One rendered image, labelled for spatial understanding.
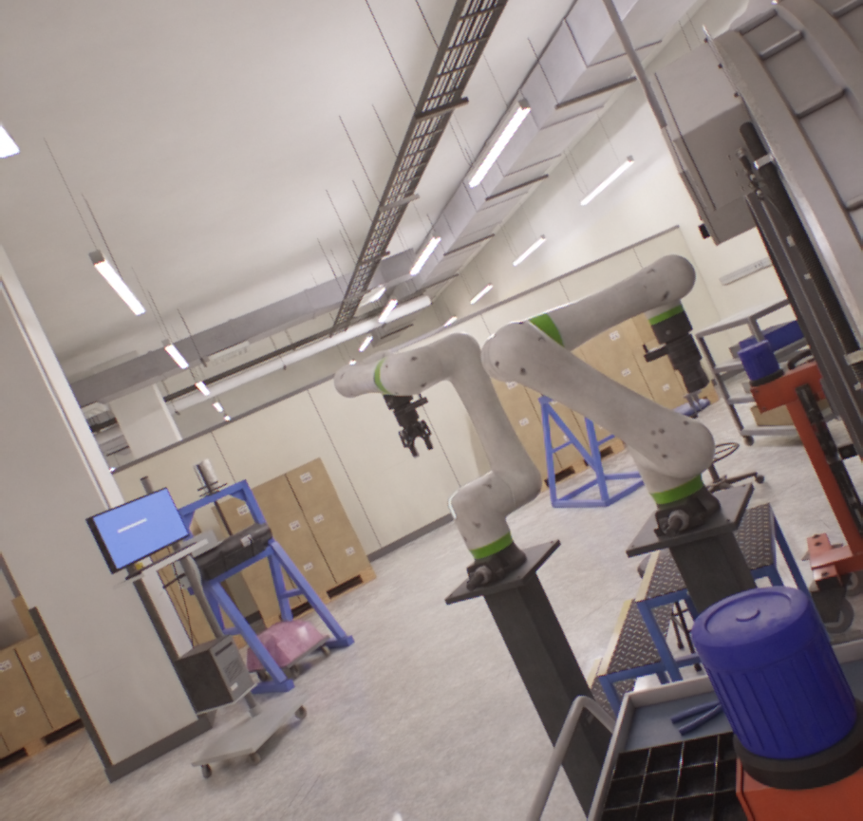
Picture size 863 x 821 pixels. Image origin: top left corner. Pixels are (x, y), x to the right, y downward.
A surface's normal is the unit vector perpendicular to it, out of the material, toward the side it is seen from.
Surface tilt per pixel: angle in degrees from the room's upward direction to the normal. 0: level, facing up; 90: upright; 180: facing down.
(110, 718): 90
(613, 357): 90
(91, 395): 90
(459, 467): 90
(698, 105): 42
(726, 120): 132
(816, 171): 61
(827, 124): 56
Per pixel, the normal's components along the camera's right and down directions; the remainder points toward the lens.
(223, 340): 0.24, -0.08
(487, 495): 0.44, -0.23
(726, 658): -0.69, 0.34
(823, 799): -0.37, 0.20
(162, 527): 0.82, -0.37
